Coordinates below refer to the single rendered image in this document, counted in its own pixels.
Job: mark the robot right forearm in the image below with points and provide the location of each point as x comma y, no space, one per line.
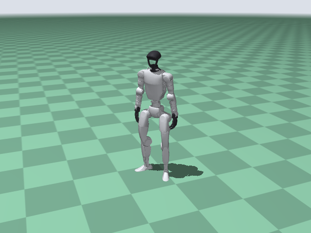
138,101

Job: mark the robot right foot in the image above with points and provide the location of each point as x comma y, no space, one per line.
143,168

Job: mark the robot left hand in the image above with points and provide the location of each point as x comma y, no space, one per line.
174,123

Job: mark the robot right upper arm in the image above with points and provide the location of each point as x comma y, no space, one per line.
140,89

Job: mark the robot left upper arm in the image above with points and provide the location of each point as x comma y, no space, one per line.
168,78

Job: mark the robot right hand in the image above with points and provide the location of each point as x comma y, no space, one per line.
136,114

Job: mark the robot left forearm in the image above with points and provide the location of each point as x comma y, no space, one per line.
173,106

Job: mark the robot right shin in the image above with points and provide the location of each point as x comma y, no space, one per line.
146,150

